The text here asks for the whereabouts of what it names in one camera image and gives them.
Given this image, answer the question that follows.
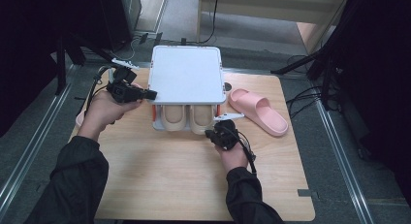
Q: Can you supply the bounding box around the grey tape piece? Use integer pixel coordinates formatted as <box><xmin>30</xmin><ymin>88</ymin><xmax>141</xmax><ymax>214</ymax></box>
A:
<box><xmin>297</xmin><ymin>188</ymin><xmax>320</xmax><ymax>200</ymax></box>

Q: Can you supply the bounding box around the black hanging cable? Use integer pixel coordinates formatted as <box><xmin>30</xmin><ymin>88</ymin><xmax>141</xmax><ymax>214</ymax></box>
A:
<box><xmin>197</xmin><ymin>0</ymin><xmax>221</xmax><ymax>46</ymax></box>

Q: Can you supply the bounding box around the person's right hand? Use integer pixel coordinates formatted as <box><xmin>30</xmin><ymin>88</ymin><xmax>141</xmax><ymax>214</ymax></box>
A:
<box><xmin>214</xmin><ymin>142</ymin><xmax>250</xmax><ymax>174</ymax></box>

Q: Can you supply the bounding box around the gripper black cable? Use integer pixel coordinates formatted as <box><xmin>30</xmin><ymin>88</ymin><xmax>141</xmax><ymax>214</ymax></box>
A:
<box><xmin>226</xmin><ymin>125</ymin><xmax>258</xmax><ymax>176</ymax></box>
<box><xmin>84</xmin><ymin>64</ymin><xmax>114</xmax><ymax>106</ymax></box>

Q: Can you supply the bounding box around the white floor cable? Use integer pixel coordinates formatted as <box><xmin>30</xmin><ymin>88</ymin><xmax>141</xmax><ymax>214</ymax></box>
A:
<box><xmin>109</xmin><ymin>38</ymin><xmax>140</xmax><ymax>62</ymax></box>

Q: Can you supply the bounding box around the white two-tier shoe rack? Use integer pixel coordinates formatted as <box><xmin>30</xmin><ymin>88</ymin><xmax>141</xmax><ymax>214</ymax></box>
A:
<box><xmin>146</xmin><ymin>45</ymin><xmax>228</xmax><ymax>133</ymax></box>

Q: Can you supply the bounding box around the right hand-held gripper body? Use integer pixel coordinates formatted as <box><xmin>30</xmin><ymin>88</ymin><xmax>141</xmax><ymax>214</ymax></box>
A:
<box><xmin>206</xmin><ymin>112</ymin><xmax>246</xmax><ymax>151</ymax></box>

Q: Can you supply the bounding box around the cream clog shoe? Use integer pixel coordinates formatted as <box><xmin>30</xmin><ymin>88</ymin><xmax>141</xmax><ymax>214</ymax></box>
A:
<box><xmin>188</xmin><ymin>104</ymin><xmax>217</xmax><ymax>136</ymax></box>
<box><xmin>160</xmin><ymin>104</ymin><xmax>189</xmax><ymax>132</ymax></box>

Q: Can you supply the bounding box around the black metal stand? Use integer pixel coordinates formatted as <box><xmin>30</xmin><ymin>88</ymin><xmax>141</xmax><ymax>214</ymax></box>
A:
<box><xmin>53</xmin><ymin>31</ymin><xmax>125</xmax><ymax>96</ymax></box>
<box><xmin>270</xmin><ymin>0</ymin><xmax>348</xmax><ymax>111</ymax></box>

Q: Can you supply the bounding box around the pink slide slipper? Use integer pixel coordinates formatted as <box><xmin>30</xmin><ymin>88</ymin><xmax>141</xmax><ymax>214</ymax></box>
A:
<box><xmin>75</xmin><ymin>82</ymin><xmax>144</xmax><ymax>128</ymax></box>
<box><xmin>228</xmin><ymin>87</ymin><xmax>289</xmax><ymax>137</ymax></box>

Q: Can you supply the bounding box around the person's left hand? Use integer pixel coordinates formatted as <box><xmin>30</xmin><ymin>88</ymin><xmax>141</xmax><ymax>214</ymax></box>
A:
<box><xmin>77</xmin><ymin>87</ymin><xmax>144</xmax><ymax>143</ymax></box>

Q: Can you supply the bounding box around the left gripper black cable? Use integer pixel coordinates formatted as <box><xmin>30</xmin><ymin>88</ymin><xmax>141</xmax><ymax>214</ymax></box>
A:
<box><xmin>84</xmin><ymin>64</ymin><xmax>114</xmax><ymax>106</ymax></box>

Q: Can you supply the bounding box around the black floor cable bundle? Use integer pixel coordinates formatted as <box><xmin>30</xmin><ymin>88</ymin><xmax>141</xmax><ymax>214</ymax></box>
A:
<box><xmin>285</xmin><ymin>84</ymin><xmax>326</xmax><ymax>120</ymax></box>

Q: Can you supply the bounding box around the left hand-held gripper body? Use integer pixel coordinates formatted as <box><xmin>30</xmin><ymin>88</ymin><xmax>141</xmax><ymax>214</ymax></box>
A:
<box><xmin>106</xmin><ymin>57</ymin><xmax>145</xmax><ymax>105</ymax></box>

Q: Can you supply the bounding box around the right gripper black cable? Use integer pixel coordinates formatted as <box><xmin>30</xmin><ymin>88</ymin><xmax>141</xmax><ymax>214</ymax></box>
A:
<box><xmin>226</xmin><ymin>125</ymin><xmax>258</xmax><ymax>176</ymax></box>

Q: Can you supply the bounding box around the light wooden furniture frame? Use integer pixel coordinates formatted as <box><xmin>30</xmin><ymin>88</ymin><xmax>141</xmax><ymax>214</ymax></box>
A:
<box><xmin>196</xmin><ymin>0</ymin><xmax>351</xmax><ymax>54</ymax></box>

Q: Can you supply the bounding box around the dark cabinet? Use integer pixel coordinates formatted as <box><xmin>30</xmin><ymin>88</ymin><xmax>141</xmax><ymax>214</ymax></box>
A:
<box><xmin>96</xmin><ymin>0</ymin><xmax>143</xmax><ymax>52</ymax></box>

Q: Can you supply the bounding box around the metal floor rail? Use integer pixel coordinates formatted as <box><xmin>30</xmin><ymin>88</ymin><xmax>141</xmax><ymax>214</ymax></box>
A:
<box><xmin>0</xmin><ymin>64</ymin><xmax>77</xmax><ymax>218</ymax></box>
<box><xmin>313</xmin><ymin>97</ymin><xmax>376</xmax><ymax>224</ymax></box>

